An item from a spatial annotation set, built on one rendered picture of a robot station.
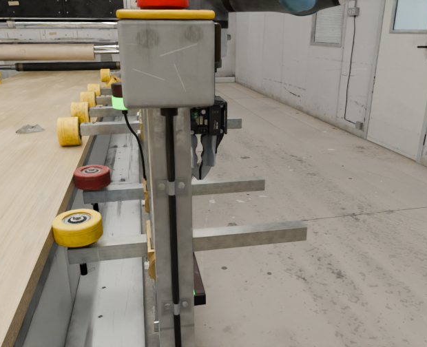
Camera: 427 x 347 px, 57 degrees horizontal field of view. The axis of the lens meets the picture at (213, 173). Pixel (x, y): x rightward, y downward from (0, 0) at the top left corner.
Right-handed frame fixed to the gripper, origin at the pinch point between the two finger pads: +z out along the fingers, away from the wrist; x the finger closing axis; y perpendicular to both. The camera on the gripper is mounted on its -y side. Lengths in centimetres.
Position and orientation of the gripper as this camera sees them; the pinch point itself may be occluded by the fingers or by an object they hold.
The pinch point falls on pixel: (199, 171)
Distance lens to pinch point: 72.1
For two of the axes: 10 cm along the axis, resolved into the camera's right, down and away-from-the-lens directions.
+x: 9.8, -0.6, 1.8
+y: 1.9, 3.4, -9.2
